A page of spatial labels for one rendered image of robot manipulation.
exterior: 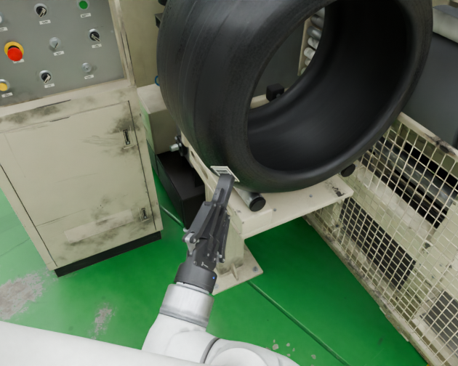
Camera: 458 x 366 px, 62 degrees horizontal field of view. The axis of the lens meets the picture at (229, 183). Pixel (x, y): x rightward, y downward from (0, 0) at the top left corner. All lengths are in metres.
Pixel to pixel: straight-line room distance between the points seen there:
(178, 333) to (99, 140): 0.98
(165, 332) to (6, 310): 1.42
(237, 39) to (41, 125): 0.94
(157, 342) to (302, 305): 1.21
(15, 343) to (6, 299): 1.68
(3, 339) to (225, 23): 0.51
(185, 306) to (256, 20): 0.48
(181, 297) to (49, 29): 0.95
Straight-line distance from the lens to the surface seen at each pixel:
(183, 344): 0.67
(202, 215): 0.73
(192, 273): 0.70
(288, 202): 1.09
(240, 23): 0.65
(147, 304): 1.84
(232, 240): 1.68
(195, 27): 0.70
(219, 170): 0.78
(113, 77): 1.46
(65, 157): 1.53
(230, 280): 1.85
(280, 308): 1.81
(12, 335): 0.41
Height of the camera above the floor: 1.59
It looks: 44 degrees down
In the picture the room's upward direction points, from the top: straight up
